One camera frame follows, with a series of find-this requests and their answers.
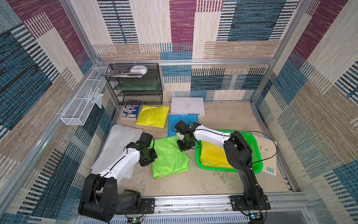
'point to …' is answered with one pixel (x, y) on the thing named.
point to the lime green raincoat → (170, 159)
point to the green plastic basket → (256, 155)
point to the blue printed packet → (131, 110)
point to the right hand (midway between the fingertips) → (180, 148)
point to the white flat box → (187, 106)
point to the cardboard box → (268, 148)
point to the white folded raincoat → (119, 136)
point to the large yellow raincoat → (212, 156)
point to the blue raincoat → (173, 119)
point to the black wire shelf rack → (137, 91)
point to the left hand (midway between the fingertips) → (154, 158)
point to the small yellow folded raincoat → (153, 116)
